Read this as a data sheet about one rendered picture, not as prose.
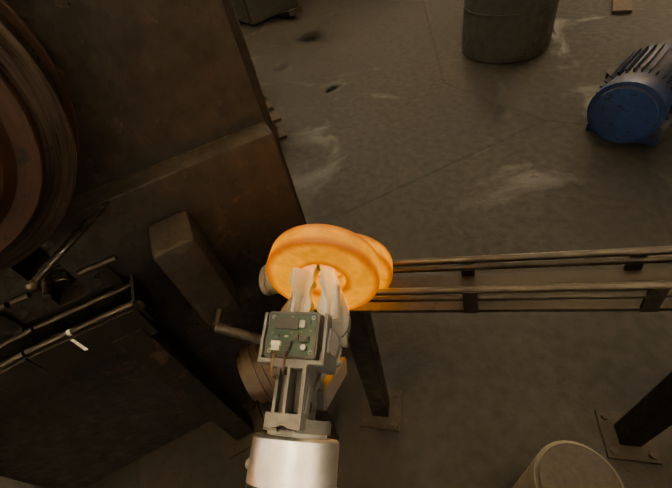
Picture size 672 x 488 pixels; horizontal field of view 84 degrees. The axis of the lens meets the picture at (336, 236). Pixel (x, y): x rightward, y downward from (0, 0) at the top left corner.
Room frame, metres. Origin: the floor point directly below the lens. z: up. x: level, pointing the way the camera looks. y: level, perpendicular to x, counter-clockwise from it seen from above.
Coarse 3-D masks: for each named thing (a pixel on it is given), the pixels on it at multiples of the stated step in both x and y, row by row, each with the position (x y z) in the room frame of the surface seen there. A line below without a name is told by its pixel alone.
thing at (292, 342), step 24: (288, 312) 0.24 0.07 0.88; (312, 312) 0.23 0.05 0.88; (264, 336) 0.22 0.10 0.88; (288, 336) 0.21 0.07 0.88; (312, 336) 0.20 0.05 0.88; (336, 336) 0.23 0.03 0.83; (264, 360) 0.20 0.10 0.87; (288, 360) 0.19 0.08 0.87; (312, 360) 0.18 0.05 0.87; (336, 360) 0.21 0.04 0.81; (288, 384) 0.17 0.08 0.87; (312, 384) 0.18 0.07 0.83; (288, 408) 0.15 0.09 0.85; (312, 408) 0.16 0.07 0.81; (312, 432) 0.13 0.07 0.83
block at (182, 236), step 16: (160, 224) 0.56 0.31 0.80; (176, 224) 0.55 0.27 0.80; (192, 224) 0.55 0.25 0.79; (160, 240) 0.51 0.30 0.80; (176, 240) 0.50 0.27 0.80; (192, 240) 0.50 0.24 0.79; (160, 256) 0.48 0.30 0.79; (176, 256) 0.49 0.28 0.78; (192, 256) 0.49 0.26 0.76; (208, 256) 0.51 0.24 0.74; (176, 272) 0.48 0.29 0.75; (192, 272) 0.49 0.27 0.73; (208, 272) 0.49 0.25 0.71; (224, 272) 0.56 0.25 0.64; (192, 288) 0.48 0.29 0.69; (208, 288) 0.49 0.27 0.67; (224, 288) 0.50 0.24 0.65; (192, 304) 0.48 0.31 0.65; (208, 304) 0.48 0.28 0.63; (224, 304) 0.49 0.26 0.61; (240, 304) 0.51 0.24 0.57; (208, 320) 0.48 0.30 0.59
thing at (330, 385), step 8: (344, 360) 0.24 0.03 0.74; (344, 368) 0.23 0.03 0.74; (328, 376) 0.20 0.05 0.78; (336, 376) 0.21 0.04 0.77; (344, 376) 0.22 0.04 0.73; (320, 384) 0.19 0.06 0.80; (328, 384) 0.19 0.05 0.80; (336, 384) 0.20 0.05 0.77; (320, 392) 0.18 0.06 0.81; (328, 392) 0.18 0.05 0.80; (320, 400) 0.17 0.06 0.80; (328, 400) 0.17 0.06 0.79; (320, 408) 0.16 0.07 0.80
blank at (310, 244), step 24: (288, 240) 0.33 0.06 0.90; (312, 240) 0.32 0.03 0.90; (336, 240) 0.31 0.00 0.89; (360, 240) 0.32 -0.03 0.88; (288, 264) 0.33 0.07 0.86; (312, 264) 0.32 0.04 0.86; (336, 264) 0.31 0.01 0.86; (360, 264) 0.30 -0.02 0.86; (288, 288) 0.33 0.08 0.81; (360, 288) 0.30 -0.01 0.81
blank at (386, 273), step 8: (368, 240) 0.42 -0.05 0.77; (376, 248) 0.40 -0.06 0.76; (384, 248) 0.41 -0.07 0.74; (384, 256) 0.40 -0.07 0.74; (384, 264) 0.39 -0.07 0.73; (392, 264) 0.40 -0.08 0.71; (320, 272) 0.42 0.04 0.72; (336, 272) 0.44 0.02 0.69; (384, 272) 0.39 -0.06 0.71; (392, 272) 0.39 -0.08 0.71; (384, 280) 0.39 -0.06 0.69; (384, 288) 0.39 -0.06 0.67
